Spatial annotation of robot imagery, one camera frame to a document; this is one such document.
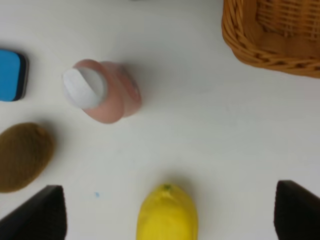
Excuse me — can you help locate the brown kiwi fruit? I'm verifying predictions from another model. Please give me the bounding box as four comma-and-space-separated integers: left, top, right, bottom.
0, 122, 55, 193

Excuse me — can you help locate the yellow lemon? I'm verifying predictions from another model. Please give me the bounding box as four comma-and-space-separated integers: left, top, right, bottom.
136, 183, 199, 240

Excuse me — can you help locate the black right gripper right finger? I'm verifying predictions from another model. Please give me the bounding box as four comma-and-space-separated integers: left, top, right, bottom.
273, 180, 320, 240

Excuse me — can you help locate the pink bottle white cap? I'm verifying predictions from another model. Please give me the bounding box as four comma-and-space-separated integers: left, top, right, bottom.
62, 59, 142, 124

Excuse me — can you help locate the blue whiteboard eraser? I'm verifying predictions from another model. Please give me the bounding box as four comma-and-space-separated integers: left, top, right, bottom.
0, 49, 29, 102

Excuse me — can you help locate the orange wicker basket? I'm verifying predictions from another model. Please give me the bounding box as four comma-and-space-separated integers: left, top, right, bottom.
221, 0, 320, 78

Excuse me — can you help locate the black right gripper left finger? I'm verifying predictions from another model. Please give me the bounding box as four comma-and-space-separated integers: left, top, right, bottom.
0, 185, 68, 240

